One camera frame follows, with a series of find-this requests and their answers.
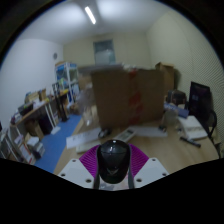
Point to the long white flat strip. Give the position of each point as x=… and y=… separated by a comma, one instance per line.
x=83, y=138

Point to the blue book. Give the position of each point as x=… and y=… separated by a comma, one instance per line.
x=178, y=110

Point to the black office chair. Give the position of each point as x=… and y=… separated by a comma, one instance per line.
x=200, y=100

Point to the clear plastic container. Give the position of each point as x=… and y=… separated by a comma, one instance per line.
x=170, y=119

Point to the white remote control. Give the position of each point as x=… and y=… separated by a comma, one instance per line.
x=125, y=135

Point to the round wall clock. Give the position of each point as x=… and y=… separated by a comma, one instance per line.
x=55, y=55

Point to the large brown cardboard box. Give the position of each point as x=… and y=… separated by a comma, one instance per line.
x=120, y=100

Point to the window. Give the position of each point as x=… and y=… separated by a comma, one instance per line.
x=104, y=51

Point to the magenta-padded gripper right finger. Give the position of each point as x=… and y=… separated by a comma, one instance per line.
x=150, y=171

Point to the wooden shelf unit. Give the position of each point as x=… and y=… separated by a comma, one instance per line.
x=30, y=123

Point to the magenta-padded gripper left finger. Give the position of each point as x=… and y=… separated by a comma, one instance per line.
x=75, y=171

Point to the tall open cardboard box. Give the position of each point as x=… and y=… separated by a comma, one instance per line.
x=166, y=78

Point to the ceiling tube light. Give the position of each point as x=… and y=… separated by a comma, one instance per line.
x=90, y=15

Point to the black computer mouse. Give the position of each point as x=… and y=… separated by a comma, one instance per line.
x=113, y=160

